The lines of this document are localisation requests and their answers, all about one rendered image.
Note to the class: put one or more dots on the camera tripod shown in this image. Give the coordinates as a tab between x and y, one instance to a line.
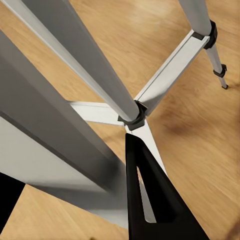
45	140

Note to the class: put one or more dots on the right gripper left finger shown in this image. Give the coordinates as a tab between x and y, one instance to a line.
10	191

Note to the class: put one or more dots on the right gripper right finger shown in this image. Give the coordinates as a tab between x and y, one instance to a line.
174	219

